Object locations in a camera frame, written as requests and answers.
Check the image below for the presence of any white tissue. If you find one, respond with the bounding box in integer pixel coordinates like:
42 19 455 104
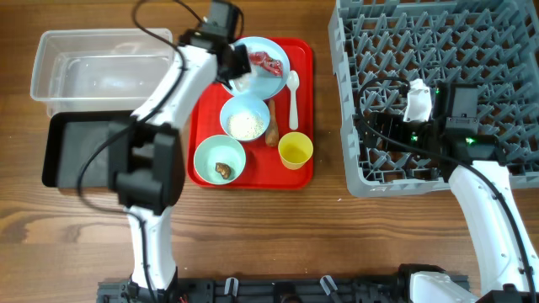
231 72 253 93

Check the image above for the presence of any red snack wrapper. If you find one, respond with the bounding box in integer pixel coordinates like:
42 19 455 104
248 51 284 77

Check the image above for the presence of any light blue rice bowl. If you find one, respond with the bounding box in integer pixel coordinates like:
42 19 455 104
220 94 270 142

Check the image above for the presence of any cooked white rice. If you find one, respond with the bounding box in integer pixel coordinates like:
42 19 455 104
226 112 265 141

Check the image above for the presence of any carrot piece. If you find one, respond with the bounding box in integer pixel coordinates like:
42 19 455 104
265 99 280 147

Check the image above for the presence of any mint green bowl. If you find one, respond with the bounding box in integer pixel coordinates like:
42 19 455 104
194 135 247 185

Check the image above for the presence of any brown food scrap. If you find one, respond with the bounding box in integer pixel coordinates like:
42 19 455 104
215 162 232 180

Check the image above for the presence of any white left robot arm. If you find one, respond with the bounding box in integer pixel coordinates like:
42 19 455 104
108 30 251 295

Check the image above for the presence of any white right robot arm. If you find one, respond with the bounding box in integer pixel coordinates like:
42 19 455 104
354 79 538 302

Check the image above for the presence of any grey dishwasher rack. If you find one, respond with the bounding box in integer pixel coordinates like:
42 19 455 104
328 1 538 197

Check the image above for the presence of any light blue plate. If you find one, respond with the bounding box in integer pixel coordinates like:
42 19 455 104
222 36 291 99

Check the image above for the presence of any white plastic spoon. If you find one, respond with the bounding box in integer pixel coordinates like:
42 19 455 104
286 70 300 130

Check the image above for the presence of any red serving tray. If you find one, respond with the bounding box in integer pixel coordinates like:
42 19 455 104
186 38 314 190

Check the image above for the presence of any yellow plastic cup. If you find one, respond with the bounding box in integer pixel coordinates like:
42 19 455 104
278 132 313 170

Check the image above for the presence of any clear plastic bin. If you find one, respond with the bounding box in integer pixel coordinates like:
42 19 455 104
29 29 174 116

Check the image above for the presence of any black plastic tray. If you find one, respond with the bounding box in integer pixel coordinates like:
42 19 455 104
41 111 131 189

